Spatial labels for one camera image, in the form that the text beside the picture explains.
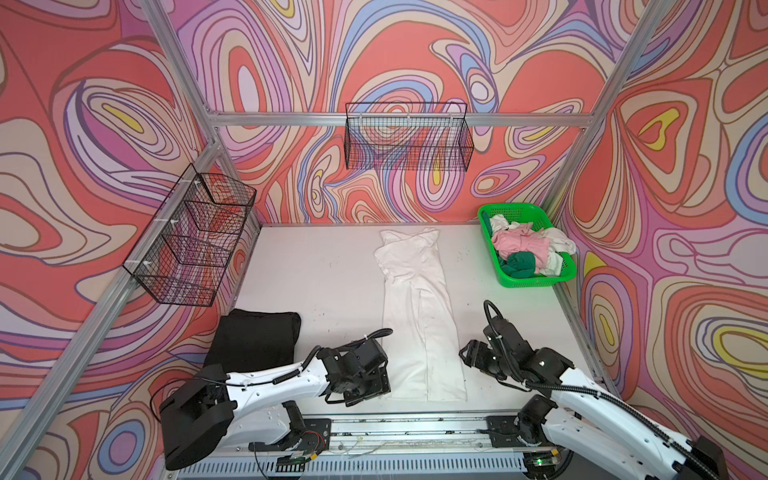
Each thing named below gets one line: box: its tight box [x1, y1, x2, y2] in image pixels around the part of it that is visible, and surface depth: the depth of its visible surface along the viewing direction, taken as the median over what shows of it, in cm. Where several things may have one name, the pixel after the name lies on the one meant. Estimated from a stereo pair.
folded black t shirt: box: [204, 308, 301, 374], surface depth 89 cm
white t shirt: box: [374, 228, 467, 402], surface depth 95 cm
